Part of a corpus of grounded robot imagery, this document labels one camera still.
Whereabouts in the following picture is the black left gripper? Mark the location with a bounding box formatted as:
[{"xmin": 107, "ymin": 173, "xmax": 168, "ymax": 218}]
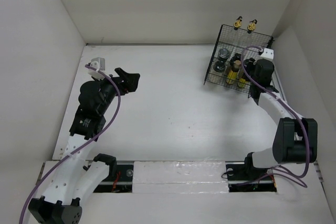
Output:
[{"xmin": 93, "ymin": 68, "xmax": 139, "ymax": 114}]

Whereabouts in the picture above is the small yellow bottle cork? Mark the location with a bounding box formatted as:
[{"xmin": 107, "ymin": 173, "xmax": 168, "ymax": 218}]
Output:
[
  {"xmin": 226, "ymin": 60, "xmax": 241, "ymax": 84},
  {"xmin": 237, "ymin": 71, "xmax": 248, "ymax": 89}
]

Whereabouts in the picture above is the small black-cap back jar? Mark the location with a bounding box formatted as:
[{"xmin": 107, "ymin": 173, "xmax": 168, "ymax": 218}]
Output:
[{"xmin": 230, "ymin": 53, "xmax": 241, "ymax": 63}]

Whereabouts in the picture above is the glass bottle with dark sauce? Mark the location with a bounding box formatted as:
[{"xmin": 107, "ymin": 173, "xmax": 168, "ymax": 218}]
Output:
[{"xmin": 239, "ymin": 19, "xmax": 258, "ymax": 48}]

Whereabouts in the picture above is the grey-lid white powder shaker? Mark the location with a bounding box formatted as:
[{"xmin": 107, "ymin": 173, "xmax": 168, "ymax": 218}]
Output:
[{"xmin": 217, "ymin": 48, "xmax": 231, "ymax": 63}]

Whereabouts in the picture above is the black-cap white powder jar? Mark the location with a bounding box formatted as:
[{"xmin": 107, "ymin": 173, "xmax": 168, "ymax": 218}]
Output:
[{"xmin": 212, "ymin": 61, "xmax": 226, "ymax": 76}]

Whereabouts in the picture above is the clear glass bottle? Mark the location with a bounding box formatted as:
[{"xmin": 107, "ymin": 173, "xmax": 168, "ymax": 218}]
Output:
[{"xmin": 226, "ymin": 16, "xmax": 243, "ymax": 53}]

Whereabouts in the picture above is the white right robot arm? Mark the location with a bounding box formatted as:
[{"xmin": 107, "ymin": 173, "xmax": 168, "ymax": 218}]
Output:
[{"xmin": 241, "ymin": 59, "xmax": 318, "ymax": 179}]

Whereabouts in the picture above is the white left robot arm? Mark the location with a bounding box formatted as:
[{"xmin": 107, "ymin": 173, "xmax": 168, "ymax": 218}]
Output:
[{"xmin": 25, "ymin": 65, "xmax": 140, "ymax": 223}]

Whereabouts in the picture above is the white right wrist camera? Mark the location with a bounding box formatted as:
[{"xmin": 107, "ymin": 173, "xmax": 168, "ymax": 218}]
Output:
[{"xmin": 259, "ymin": 48, "xmax": 274, "ymax": 61}]

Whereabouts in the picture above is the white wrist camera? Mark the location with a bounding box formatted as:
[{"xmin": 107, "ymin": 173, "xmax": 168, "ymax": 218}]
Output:
[
  {"xmin": 88, "ymin": 57, "xmax": 106, "ymax": 80},
  {"xmin": 259, "ymin": 48, "xmax": 274, "ymax": 61}
]

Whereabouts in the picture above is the black wire rack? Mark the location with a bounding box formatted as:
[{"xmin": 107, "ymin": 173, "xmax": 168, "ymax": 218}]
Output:
[{"xmin": 204, "ymin": 24, "xmax": 274, "ymax": 99}]

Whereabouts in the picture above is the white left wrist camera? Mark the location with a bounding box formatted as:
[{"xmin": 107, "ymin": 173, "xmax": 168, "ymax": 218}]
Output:
[{"xmin": 88, "ymin": 57, "xmax": 106, "ymax": 80}]

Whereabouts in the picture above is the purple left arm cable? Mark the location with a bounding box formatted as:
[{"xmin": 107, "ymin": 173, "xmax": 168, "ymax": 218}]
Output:
[{"xmin": 18, "ymin": 64, "xmax": 122, "ymax": 222}]

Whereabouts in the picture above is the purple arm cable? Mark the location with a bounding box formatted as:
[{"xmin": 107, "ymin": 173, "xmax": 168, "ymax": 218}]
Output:
[
  {"xmin": 18, "ymin": 64, "xmax": 122, "ymax": 222},
  {"xmin": 240, "ymin": 45, "xmax": 313, "ymax": 188}
]

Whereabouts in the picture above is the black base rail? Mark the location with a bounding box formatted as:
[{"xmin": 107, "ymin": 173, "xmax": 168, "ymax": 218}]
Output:
[{"xmin": 94, "ymin": 161, "xmax": 276, "ymax": 194}]

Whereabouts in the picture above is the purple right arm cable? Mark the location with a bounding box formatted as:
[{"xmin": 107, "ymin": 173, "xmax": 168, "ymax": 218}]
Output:
[{"xmin": 240, "ymin": 45, "xmax": 313, "ymax": 188}]

